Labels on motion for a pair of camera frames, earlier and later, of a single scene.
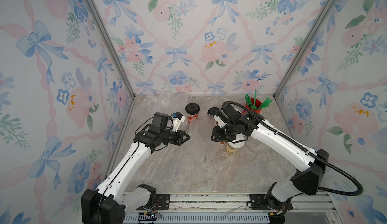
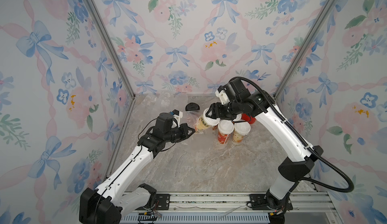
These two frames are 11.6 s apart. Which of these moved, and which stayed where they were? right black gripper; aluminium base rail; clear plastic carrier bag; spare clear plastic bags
Moved: right black gripper; clear plastic carrier bag
Stayed: aluminium base rail; spare clear plastic bags
